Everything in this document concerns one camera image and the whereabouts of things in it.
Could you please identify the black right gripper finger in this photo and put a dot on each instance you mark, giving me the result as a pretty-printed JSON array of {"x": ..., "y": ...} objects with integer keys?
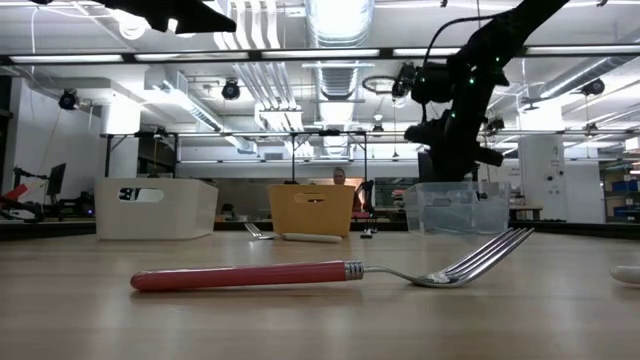
[
  {"x": 442, "y": 167},
  {"x": 463, "y": 170}
]

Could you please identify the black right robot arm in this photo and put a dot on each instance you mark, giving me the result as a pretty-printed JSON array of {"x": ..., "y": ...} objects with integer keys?
[{"x": 500, "y": 35}]

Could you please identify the black background robot arm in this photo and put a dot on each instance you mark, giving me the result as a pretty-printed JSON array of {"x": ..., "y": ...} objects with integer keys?
[{"x": 365, "y": 197}]

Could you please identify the black ceiling fixture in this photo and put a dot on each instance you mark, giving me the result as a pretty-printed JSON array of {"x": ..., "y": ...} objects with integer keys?
[{"x": 496, "y": 125}]

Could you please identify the clear plastic bin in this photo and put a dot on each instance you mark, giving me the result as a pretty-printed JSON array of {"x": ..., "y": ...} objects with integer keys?
[{"x": 450, "y": 215}]

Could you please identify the black light bar beam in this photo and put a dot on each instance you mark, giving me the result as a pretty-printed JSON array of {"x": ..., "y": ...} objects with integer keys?
[{"x": 255, "y": 55}]

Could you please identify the white pillar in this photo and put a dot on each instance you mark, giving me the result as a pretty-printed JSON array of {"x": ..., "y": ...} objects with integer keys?
[{"x": 542, "y": 190}]

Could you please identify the white ceiling pipes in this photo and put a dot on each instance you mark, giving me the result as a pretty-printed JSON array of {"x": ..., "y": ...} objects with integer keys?
[{"x": 272, "y": 90}]

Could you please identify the person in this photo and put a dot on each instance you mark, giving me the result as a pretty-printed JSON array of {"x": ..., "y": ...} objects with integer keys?
[{"x": 339, "y": 176}]

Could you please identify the yellow plastic bin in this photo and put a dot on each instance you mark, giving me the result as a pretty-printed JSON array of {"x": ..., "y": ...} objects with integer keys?
[{"x": 300, "y": 220}]

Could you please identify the shelf with blue bins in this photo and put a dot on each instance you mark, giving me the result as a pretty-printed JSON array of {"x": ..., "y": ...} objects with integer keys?
[{"x": 622, "y": 187}]

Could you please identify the black computer monitor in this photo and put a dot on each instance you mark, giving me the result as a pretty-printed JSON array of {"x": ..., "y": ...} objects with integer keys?
[{"x": 56, "y": 179}]

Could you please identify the white plastic bin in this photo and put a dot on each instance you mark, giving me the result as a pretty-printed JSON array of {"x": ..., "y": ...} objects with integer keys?
[{"x": 190, "y": 210}]

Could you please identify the black bench equipment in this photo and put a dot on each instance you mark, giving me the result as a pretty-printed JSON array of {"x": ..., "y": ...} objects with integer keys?
[{"x": 75, "y": 207}]

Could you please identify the red padded bar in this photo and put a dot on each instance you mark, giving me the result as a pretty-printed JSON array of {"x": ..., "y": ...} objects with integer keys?
[{"x": 15, "y": 192}]

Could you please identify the black metal workbench frame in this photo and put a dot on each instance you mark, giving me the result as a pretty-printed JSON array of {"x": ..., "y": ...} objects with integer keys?
[{"x": 325, "y": 133}]

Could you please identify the silver ventilation duct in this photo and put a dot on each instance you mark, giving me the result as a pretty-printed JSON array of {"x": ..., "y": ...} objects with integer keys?
[{"x": 340, "y": 80}]

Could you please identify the black aluminium table frame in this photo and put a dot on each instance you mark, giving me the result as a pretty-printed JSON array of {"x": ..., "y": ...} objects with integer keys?
[{"x": 50, "y": 227}]

